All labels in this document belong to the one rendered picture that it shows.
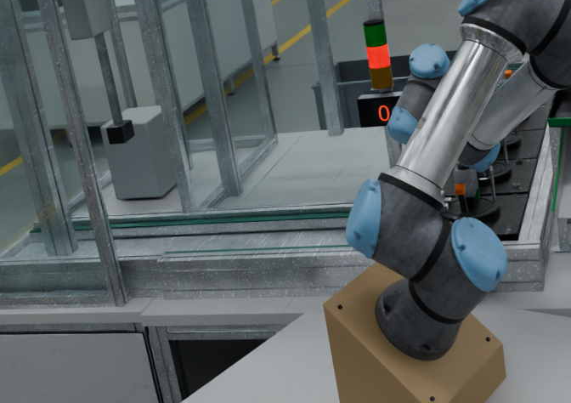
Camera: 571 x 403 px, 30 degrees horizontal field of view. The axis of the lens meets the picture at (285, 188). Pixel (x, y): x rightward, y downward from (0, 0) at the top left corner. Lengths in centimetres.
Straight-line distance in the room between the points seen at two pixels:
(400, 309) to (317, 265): 63
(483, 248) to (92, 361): 125
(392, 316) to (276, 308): 64
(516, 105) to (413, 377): 52
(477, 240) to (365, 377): 30
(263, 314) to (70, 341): 54
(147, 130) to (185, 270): 81
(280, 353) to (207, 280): 37
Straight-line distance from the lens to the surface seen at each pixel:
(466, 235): 173
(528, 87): 192
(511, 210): 248
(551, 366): 205
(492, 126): 202
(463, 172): 242
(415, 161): 172
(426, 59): 211
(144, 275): 259
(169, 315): 250
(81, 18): 291
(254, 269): 246
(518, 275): 232
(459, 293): 175
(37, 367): 278
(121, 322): 259
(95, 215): 253
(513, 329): 219
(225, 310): 246
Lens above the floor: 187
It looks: 18 degrees down
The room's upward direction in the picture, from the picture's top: 10 degrees counter-clockwise
